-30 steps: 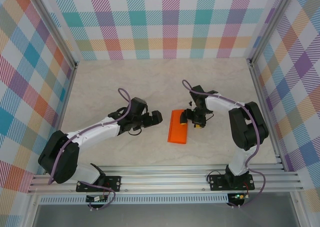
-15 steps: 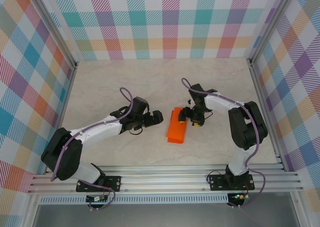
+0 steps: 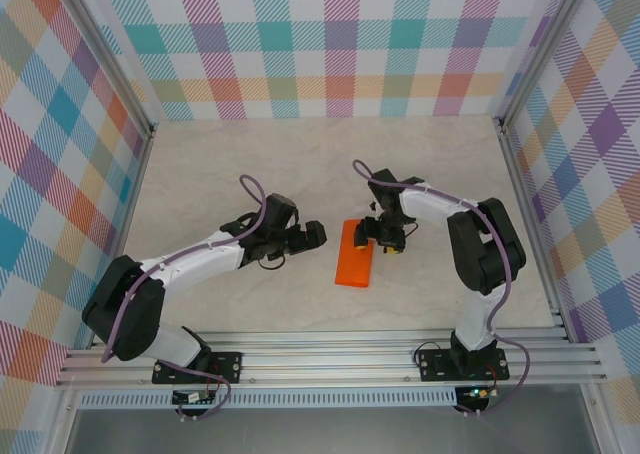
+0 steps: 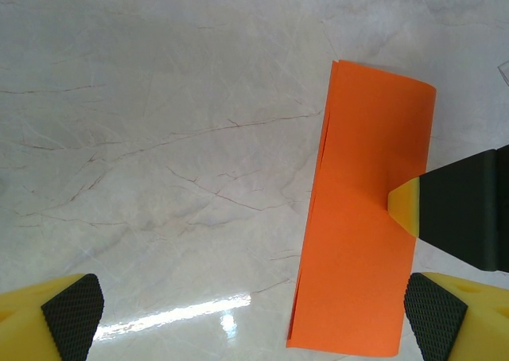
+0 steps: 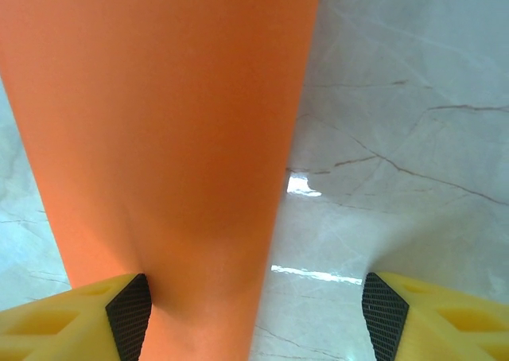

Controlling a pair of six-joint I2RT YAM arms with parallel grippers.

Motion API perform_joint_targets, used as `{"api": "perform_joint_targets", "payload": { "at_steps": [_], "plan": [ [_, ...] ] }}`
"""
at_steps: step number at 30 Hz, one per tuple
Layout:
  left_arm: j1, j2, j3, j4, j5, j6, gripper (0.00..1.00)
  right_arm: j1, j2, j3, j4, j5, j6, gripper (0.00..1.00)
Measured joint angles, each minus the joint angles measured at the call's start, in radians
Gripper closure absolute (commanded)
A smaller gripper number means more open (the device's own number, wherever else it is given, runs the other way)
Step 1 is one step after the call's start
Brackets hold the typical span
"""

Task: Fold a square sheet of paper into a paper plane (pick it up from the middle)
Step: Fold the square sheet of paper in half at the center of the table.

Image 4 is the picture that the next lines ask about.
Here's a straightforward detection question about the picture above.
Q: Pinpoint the orange block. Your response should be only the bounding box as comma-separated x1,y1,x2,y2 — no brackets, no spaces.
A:
286,60,437,357

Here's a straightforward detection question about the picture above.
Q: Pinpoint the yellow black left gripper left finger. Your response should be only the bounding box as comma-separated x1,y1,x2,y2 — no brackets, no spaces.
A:
0,273,105,361

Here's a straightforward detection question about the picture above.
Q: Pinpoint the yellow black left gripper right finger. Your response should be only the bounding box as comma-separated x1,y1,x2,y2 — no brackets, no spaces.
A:
403,272,509,361

